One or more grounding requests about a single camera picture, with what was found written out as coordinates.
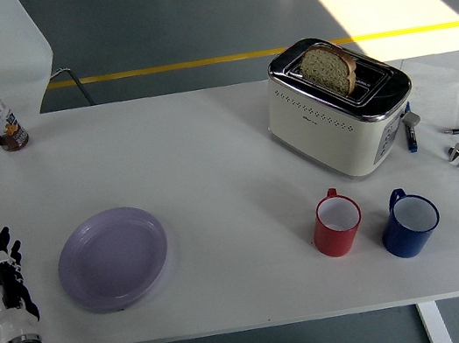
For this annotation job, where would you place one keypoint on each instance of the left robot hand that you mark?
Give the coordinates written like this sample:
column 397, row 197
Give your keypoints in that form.
column 4, row 318

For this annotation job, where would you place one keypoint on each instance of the purple plate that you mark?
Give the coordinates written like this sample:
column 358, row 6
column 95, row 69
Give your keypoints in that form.
column 112, row 261

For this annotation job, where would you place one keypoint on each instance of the bread slice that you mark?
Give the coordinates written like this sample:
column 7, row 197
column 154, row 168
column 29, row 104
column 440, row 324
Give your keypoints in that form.
column 324, row 68

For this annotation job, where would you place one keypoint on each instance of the blue marker pen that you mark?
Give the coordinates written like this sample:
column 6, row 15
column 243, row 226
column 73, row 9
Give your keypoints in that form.
column 410, row 139

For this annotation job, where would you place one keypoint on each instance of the blue mug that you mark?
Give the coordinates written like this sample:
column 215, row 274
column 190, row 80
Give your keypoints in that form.
column 402, row 243

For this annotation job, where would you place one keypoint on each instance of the cream and chrome toaster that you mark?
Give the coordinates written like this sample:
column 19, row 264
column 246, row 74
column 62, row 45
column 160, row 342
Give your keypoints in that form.
column 325, row 132

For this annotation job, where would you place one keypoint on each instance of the white table leg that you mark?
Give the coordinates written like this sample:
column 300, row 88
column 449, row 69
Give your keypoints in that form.
column 435, row 326

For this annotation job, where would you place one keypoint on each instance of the red mug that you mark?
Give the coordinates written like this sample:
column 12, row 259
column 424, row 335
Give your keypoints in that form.
column 333, row 244

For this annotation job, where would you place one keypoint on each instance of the white chair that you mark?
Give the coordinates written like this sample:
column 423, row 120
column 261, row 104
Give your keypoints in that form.
column 2, row 42

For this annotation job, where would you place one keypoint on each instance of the yellow floor tape line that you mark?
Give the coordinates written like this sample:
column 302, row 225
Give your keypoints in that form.
column 149, row 70

